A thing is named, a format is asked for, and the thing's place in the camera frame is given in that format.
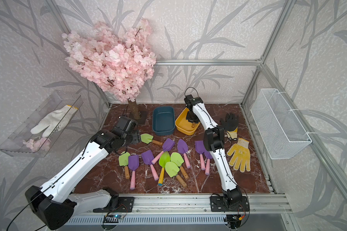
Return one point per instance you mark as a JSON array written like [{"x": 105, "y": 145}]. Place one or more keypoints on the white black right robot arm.
[{"x": 214, "y": 140}]

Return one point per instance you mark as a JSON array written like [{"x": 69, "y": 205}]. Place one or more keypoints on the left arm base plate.
[{"x": 120, "y": 204}]

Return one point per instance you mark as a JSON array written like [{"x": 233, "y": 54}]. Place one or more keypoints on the purple pointed shovel pink handle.
[{"x": 182, "y": 147}]

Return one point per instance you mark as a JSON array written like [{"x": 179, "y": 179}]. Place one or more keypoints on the yellow storage box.
[{"x": 183, "y": 125}]

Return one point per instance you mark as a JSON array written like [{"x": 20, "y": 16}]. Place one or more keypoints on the aluminium front rail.
[{"x": 190, "y": 204}]

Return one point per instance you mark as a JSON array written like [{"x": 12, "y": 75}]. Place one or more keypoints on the green shovel wooden handle front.
[{"x": 172, "y": 170}]

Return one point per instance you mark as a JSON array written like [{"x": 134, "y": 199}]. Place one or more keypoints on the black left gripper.
[{"x": 137, "y": 136}]

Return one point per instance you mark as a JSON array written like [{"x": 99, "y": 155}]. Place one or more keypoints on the purple square shovel pink handle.
[{"x": 167, "y": 146}]

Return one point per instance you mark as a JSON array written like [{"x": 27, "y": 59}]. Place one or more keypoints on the purple square shovel right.
[{"x": 199, "y": 146}]

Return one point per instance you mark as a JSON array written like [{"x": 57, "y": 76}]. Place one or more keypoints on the left circuit board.
[{"x": 113, "y": 218}]

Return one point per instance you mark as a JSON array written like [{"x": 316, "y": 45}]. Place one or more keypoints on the green shovel yellow handle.
[{"x": 162, "y": 162}]

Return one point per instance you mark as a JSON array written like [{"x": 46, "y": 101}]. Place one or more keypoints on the yellow dotted work glove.
[{"x": 240, "y": 156}]

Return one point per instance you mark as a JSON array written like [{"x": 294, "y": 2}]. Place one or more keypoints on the white wire mesh basket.
[{"x": 281, "y": 131}]

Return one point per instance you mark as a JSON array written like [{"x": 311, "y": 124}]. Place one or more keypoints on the dark teal storage box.
[{"x": 163, "y": 120}]

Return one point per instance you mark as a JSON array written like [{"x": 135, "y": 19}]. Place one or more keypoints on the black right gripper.
[{"x": 189, "y": 120}]

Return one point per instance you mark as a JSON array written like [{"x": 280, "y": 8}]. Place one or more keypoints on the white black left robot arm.
[{"x": 55, "y": 204}]

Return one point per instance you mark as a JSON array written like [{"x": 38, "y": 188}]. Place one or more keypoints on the pink artificial blossom tree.
[{"x": 118, "y": 65}]

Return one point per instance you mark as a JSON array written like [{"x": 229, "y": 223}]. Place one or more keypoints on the clear acrylic wall box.
[{"x": 13, "y": 145}]

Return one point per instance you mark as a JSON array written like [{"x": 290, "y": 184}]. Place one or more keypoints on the black rubber glove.
[{"x": 230, "y": 122}]

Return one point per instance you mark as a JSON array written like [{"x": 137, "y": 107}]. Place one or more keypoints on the purple square shovel centre left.
[{"x": 147, "y": 157}]

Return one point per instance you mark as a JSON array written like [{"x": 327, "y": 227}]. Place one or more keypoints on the pink blossoms in box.
[{"x": 37, "y": 144}]

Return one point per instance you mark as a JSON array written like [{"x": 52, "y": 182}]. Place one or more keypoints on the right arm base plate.
[{"x": 219, "y": 204}]

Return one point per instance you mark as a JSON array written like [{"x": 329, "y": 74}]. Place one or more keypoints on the white cotton glove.
[{"x": 55, "y": 121}]

